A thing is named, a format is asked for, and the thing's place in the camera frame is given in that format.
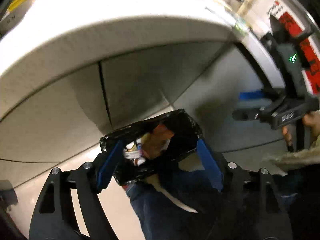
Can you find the white cabinet door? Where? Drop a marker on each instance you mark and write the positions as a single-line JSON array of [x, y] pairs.
[[150, 85], [55, 110]]

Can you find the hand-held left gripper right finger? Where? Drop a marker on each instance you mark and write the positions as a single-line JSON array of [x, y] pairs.
[[210, 165]]

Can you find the small green packet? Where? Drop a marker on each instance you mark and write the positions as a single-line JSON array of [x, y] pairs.
[[240, 26]]

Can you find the white crumpled wrapper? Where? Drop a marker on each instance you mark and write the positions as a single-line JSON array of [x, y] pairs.
[[132, 152]]

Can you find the beige block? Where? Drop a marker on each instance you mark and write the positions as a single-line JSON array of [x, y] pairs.
[[248, 1]]

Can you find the red white wall poster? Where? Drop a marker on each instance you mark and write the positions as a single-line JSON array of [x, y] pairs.
[[310, 55]]

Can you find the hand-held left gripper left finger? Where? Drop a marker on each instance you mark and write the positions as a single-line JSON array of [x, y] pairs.
[[110, 165]]

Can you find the person's blue jeans leg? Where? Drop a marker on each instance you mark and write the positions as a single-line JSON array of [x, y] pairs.
[[285, 185], [162, 217]]

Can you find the person's right hand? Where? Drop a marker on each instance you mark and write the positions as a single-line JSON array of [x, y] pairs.
[[311, 122]]

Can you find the person's right forearm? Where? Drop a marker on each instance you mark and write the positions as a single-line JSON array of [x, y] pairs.
[[297, 157]]

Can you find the orange wrapper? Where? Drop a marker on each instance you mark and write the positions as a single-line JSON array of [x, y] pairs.
[[160, 136]]

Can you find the black bag lined bin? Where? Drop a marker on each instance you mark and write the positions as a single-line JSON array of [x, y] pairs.
[[185, 130]]

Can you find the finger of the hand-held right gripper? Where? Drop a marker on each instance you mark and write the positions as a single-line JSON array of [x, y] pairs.
[[252, 95], [246, 114]]

